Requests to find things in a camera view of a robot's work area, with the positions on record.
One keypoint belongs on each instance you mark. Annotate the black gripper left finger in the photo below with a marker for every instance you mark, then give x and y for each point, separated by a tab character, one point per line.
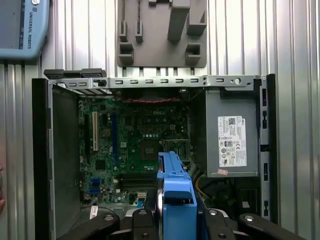
142	225

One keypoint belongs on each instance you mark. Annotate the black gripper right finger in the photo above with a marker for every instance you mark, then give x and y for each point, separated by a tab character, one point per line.
215	225

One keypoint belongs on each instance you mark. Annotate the hard disk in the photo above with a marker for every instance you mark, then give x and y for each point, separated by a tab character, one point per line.
177	197

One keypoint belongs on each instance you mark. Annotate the person's hand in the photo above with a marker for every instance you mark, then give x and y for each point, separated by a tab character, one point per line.
2	207

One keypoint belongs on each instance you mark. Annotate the black RAM slot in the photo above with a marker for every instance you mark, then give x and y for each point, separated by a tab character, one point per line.
137	187
137	179
137	175
137	183

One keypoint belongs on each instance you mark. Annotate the CPU socket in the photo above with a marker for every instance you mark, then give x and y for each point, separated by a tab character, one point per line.
148	151

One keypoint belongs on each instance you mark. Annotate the blue expansion slot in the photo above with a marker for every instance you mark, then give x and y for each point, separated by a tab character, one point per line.
115	142

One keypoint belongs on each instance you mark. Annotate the green motherboard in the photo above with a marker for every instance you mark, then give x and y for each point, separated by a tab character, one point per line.
105	140

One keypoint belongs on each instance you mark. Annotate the white expansion slot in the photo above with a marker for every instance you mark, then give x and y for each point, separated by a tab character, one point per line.
95	132

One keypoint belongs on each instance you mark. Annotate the black expansion slot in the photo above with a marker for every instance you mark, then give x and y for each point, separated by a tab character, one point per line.
87	135

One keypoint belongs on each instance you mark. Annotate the grey power supply box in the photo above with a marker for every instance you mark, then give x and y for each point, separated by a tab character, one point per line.
232	105

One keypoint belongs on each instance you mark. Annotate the black PC case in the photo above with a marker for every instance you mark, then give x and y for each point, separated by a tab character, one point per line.
40	150

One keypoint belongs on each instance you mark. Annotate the expansion card retainer latch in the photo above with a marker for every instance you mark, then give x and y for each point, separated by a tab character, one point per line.
72	73

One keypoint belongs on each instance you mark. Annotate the grey parts rack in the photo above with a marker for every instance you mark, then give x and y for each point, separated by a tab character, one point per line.
155	37

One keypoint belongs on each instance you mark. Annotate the pale blue teach pendant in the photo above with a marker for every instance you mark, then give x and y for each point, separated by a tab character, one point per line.
37	25

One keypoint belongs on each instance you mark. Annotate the metal socket cover frame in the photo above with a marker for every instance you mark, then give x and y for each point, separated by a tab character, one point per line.
187	150

